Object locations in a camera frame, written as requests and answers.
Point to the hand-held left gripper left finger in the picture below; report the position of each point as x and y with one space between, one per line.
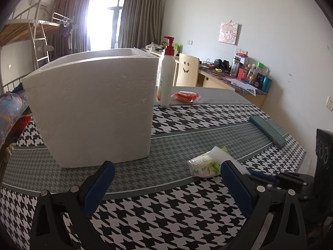
98 187

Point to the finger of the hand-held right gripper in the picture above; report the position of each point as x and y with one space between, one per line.
262 177
296 179

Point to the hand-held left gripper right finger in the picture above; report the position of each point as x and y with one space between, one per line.
236 188

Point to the green tissue packet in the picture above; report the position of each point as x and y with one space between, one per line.
205 166

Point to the white foam box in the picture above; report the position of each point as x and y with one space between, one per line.
91 104

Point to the dark green flat case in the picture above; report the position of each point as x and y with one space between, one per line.
268 130

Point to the houndstooth tablecloth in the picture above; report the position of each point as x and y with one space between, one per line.
182 208

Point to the white power socket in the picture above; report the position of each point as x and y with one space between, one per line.
330 103

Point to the white papers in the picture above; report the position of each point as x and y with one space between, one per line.
242 86

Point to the red plastic bag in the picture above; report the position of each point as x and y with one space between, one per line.
24 123

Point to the group of toiletry bottles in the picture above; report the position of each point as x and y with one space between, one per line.
253 76

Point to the red snack packet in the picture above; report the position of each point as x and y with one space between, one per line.
184 96

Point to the wooden desk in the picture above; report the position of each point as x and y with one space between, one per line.
213 82
153 52

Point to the blue orange quilt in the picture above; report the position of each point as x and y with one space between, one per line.
10 112

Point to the black headphones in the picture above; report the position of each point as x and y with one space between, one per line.
222 64

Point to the white lotion pump bottle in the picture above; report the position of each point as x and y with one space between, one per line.
165 83

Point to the wooden smiley chair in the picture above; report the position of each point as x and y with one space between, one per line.
186 70

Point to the green box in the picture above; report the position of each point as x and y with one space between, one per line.
176 48

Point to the metal bunk bed ladder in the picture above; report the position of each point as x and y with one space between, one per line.
40 39

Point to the dark hanging clothes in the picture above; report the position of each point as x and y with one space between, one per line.
65 29

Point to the glass balcony door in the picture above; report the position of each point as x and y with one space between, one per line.
106 18

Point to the grey metal bunk bed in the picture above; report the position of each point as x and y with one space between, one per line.
15 31
59 22

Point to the brown curtain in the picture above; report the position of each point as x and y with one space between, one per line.
70 15
141 18

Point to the cartoon wall picture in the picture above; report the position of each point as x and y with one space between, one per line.
228 33

